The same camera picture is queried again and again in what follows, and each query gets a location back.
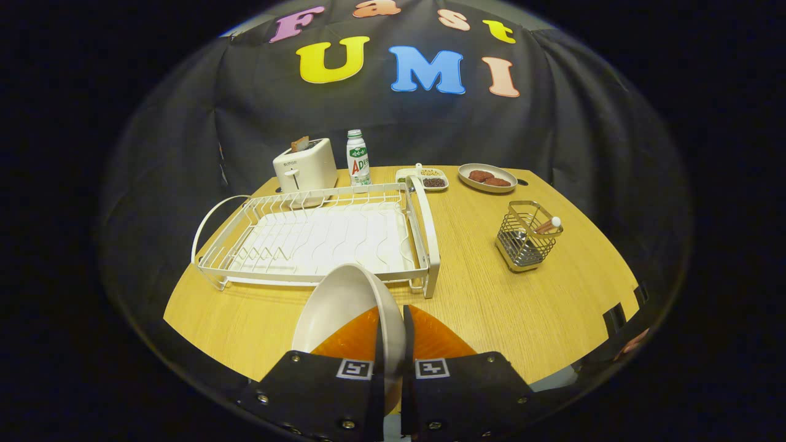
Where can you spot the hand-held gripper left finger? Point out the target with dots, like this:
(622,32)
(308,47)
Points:
(319,393)

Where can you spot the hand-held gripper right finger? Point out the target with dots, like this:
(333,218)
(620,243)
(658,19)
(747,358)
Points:
(460,393)

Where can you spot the cream round plate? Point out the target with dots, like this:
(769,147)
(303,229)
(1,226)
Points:
(344,294)

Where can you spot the white divided dish with beans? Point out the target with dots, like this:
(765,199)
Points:
(424,178)

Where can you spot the grey plate with meat patties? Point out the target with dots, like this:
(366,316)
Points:
(506,175)

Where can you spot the red meat patty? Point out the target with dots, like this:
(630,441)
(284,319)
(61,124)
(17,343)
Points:
(498,182)
(480,175)

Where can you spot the white toaster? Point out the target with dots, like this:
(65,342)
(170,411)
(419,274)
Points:
(307,169)

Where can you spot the white bottle green label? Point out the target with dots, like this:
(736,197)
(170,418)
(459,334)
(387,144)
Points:
(358,162)

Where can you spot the brown bread slice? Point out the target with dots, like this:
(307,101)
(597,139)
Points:
(300,144)

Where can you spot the black backdrop cloth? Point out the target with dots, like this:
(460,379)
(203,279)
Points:
(184,123)

